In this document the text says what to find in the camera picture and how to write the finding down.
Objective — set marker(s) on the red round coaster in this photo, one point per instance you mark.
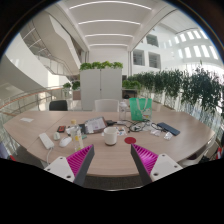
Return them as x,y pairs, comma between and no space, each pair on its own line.
130,140

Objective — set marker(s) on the tablet with papers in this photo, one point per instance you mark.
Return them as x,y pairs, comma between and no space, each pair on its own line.
94,125

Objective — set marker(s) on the white power strip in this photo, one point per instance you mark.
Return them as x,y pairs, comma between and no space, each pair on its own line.
46,141

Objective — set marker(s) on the white cabinet with plants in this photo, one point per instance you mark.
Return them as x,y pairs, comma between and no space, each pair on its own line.
100,80

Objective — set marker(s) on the green tote bag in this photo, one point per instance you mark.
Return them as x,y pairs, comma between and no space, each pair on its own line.
141,108

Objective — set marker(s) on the clear bottle near bag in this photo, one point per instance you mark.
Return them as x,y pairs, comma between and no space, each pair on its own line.
122,111

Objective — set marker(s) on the green hedge planter row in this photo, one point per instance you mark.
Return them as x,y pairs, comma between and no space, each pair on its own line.
200,86

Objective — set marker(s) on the clear plastic water bottle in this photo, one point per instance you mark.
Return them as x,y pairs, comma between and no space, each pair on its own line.
76,135

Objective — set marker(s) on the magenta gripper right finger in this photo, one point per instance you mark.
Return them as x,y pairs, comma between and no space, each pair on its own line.
152,167

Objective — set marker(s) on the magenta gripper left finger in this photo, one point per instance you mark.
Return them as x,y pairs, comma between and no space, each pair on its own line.
74,167

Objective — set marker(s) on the small red black device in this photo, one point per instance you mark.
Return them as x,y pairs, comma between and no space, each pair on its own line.
61,129

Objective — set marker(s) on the white computer mouse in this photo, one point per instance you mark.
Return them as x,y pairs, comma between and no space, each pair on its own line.
65,141

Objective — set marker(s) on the black office chair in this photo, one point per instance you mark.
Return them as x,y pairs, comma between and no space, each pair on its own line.
60,105

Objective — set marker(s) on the white office chair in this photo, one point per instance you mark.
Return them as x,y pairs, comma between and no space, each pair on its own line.
106,105

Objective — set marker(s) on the dark blue smartphone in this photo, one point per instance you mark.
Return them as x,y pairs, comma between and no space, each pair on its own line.
168,128

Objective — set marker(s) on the white ceramic mug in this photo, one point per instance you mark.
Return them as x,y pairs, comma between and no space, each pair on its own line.
110,136

